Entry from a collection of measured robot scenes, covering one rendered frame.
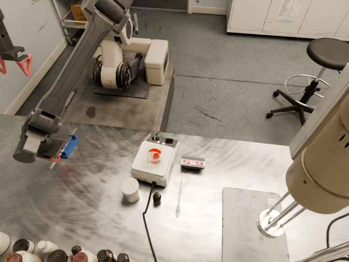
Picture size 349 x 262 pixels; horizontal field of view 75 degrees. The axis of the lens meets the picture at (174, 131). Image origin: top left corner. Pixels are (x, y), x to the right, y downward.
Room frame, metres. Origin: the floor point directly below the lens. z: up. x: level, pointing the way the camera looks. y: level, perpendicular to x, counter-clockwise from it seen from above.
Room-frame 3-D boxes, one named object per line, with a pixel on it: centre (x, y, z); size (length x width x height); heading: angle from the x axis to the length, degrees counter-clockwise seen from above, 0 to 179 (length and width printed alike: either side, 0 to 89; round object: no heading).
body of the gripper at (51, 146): (0.44, 0.44, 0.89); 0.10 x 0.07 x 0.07; 78
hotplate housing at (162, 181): (0.44, 0.07, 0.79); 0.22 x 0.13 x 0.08; 165
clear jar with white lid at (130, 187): (0.31, 0.15, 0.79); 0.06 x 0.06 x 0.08
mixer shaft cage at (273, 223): (0.18, -0.25, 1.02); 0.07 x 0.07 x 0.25
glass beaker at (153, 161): (0.41, 0.06, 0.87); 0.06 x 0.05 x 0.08; 152
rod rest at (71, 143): (0.51, 0.42, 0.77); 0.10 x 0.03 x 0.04; 168
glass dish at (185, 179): (0.37, -0.03, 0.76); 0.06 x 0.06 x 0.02
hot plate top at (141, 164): (0.42, 0.07, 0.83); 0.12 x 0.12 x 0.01; 75
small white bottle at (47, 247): (0.14, 0.37, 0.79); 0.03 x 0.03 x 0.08
